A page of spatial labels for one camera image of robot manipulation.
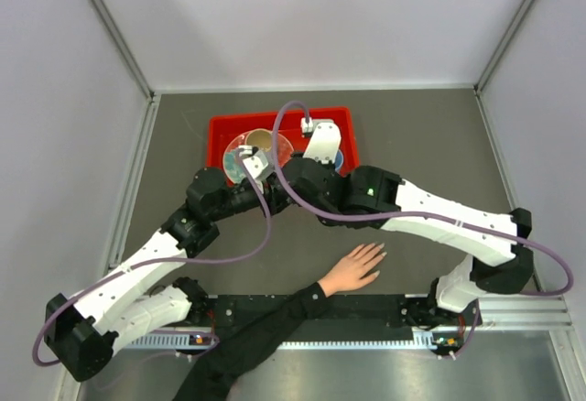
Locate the floral ceramic plate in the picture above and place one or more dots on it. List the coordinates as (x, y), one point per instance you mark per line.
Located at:
(285, 149)

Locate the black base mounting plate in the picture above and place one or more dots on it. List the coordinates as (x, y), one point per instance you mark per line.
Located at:
(392, 310)

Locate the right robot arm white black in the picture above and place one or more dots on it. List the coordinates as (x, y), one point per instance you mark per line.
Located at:
(496, 261)

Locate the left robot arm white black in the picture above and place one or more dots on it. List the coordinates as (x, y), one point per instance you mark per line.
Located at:
(86, 330)

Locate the red plastic tray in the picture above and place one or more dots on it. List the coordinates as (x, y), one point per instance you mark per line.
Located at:
(224, 128)

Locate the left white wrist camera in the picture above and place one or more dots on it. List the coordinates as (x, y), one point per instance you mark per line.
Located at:
(253, 161)

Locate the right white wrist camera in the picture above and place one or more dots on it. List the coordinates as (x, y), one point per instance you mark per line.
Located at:
(324, 139)

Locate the grey slotted cable duct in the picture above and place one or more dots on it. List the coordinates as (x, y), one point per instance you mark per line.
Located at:
(167, 340)

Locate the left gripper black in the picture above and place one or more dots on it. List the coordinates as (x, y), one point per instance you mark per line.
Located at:
(274, 200)

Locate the person's hand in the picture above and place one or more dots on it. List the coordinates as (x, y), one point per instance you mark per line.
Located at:
(354, 270)

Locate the blue plastic cup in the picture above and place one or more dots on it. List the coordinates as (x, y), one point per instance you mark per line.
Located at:
(338, 161)

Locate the black sleeved forearm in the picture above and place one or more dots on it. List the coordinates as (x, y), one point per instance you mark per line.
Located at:
(213, 375)

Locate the beige ceramic mug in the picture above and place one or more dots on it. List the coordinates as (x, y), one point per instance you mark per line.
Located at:
(259, 138)

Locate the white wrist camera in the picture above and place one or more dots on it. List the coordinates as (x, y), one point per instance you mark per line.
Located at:
(324, 139)
(253, 161)

